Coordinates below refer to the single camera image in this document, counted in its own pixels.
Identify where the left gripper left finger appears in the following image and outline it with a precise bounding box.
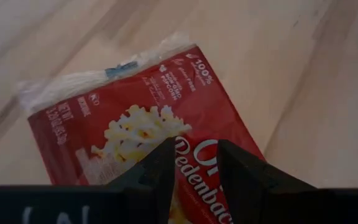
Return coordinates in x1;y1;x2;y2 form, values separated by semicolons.
106;136;177;224

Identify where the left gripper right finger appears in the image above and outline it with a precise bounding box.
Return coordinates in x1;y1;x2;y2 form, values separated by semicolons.
216;139;318;224

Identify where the red popcorn bag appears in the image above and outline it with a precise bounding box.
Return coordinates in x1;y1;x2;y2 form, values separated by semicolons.
17;32;267;224

